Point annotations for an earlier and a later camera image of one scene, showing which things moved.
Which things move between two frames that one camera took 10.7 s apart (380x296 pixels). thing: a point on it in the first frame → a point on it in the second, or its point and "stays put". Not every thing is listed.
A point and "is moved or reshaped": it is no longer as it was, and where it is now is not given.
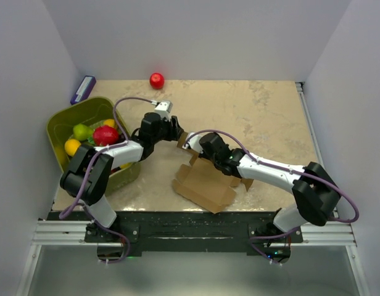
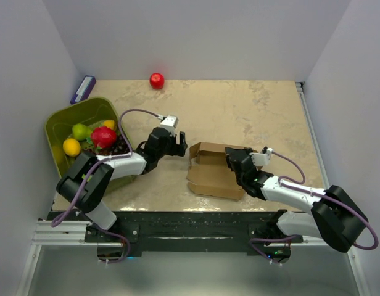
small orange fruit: x=110 y=122 stays put
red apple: x=156 y=81 stays put
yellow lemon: x=71 y=145 stays put
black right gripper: x=203 y=154 → x=227 y=150
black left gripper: x=174 y=131 → x=177 y=150
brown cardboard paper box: x=203 y=181 is moved or reshaped
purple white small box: x=84 y=89 stays put
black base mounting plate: x=202 y=232 stays put
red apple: x=105 y=135 stays put
